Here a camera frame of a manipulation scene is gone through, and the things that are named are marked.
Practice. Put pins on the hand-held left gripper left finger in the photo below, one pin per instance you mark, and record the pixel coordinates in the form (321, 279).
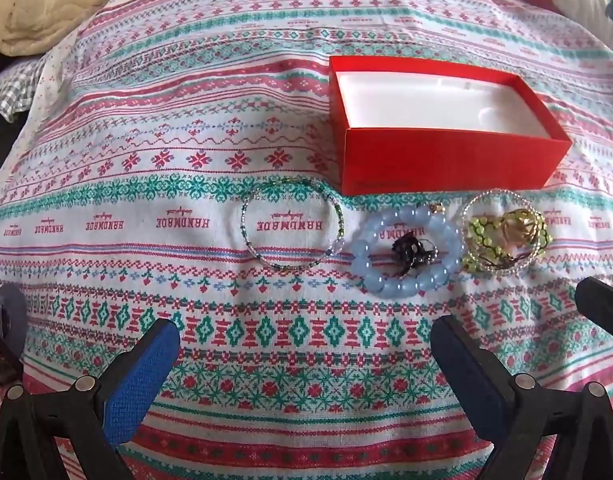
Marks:
(136, 387)

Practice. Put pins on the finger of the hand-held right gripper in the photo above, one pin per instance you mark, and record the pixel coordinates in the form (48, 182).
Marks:
(604, 307)

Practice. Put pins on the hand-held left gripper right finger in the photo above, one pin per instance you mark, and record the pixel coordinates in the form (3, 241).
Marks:
(469, 385)

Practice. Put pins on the black hair claw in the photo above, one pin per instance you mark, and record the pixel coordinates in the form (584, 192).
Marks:
(409, 252)

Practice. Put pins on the gold earring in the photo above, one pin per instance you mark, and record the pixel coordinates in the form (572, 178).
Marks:
(439, 207)

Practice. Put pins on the patterned knit-print bedspread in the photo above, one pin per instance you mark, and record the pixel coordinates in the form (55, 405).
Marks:
(236, 125)

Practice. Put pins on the white deer print pillow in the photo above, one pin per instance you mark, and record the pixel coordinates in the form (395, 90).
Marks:
(596, 5)

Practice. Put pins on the grey checkered cloth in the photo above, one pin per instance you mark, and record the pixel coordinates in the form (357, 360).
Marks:
(11, 85)

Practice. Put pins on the beige fleece blanket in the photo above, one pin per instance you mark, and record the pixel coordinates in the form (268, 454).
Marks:
(71, 5)

